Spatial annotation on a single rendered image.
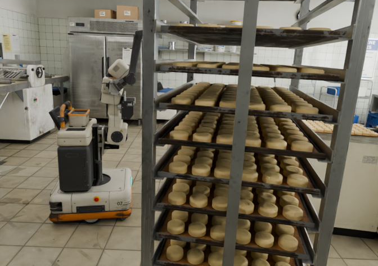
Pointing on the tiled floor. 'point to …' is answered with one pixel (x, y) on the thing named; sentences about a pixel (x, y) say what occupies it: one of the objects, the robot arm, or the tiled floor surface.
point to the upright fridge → (100, 61)
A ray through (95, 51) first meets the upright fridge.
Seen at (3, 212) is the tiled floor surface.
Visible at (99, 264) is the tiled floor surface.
